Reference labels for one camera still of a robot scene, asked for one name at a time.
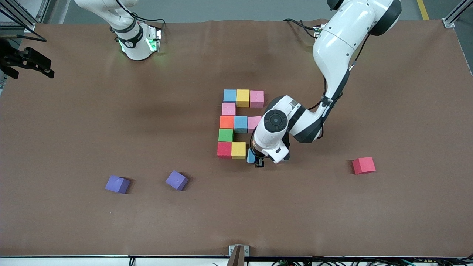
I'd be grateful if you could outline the black base cable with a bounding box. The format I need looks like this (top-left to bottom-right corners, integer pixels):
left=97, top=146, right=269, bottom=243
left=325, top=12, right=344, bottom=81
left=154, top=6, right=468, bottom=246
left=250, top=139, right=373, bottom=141
left=126, top=10, right=167, bottom=25
left=283, top=18, right=318, bottom=39

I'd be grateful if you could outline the brown table mat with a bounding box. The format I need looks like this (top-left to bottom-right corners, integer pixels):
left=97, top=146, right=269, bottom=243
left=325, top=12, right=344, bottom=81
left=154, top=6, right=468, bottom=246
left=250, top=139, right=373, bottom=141
left=0, top=19, right=473, bottom=258

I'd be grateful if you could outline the purple foam cube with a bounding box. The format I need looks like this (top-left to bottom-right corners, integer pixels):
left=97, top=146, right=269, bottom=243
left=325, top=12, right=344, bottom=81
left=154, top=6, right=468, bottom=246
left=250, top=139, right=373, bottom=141
left=105, top=175, right=131, bottom=194
left=165, top=170, right=189, bottom=191

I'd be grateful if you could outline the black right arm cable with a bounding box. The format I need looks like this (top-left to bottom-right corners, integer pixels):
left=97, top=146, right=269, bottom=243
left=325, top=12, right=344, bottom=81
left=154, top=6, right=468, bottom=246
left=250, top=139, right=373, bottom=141
left=0, top=7, right=47, bottom=42

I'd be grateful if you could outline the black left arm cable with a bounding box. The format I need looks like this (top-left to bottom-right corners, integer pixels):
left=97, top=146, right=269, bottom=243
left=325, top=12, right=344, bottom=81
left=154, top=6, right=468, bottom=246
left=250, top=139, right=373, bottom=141
left=307, top=76, right=327, bottom=111

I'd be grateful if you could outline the yellow foam cube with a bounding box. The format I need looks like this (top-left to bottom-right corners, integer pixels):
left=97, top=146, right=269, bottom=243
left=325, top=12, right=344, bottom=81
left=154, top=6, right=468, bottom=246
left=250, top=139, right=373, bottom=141
left=236, top=89, right=251, bottom=108
left=231, top=142, right=246, bottom=160

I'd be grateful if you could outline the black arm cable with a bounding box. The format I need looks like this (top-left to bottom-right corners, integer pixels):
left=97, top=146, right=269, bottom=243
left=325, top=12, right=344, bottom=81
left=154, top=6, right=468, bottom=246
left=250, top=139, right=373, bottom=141
left=307, top=76, right=327, bottom=111
left=0, top=7, right=47, bottom=42

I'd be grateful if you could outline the right arm base connector panel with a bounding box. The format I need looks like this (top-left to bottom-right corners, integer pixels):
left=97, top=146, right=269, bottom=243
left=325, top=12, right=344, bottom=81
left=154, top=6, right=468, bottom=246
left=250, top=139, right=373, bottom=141
left=153, top=26, right=163, bottom=53

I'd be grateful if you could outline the black left base cable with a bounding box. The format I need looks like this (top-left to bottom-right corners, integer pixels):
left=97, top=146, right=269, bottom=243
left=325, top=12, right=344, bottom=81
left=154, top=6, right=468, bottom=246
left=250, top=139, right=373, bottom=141
left=283, top=18, right=318, bottom=39

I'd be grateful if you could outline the black right base cable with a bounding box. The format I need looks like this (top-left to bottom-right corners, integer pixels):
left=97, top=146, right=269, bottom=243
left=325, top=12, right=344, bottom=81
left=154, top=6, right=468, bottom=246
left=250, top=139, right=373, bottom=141
left=126, top=10, right=167, bottom=25

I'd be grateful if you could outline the aluminium frame post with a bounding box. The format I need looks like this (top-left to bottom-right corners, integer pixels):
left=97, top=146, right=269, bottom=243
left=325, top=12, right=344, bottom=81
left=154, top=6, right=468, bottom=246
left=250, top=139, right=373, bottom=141
left=0, top=0, right=36, bottom=33
left=36, top=0, right=51, bottom=23
left=442, top=0, right=473, bottom=28

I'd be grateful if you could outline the red foam cube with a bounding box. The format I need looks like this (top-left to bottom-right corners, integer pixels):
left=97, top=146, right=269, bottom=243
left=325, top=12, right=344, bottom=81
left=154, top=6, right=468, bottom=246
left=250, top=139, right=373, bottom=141
left=217, top=142, right=232, bottom=159
left=352, top=157, right=376, bottom=175

